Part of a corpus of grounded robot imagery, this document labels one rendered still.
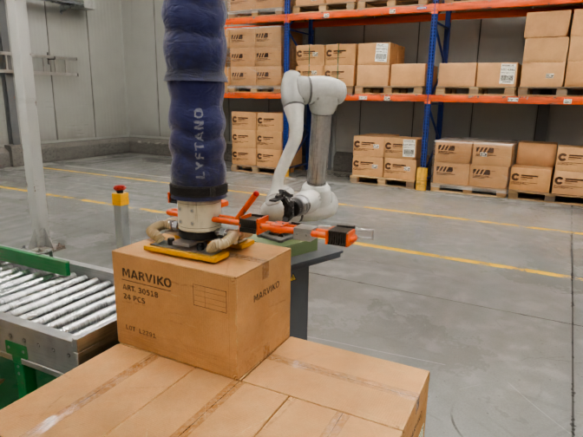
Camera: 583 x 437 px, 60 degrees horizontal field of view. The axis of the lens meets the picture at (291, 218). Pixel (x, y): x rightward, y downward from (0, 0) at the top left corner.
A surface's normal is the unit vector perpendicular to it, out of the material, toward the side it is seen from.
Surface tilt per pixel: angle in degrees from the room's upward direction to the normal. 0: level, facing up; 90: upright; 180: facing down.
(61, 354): 90
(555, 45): 88
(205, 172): 80
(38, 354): 90
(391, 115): 90
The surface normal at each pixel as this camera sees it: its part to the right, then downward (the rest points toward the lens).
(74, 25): 0.88, 0.13
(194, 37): 0.25, -0.04
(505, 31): -0.48, 0.20
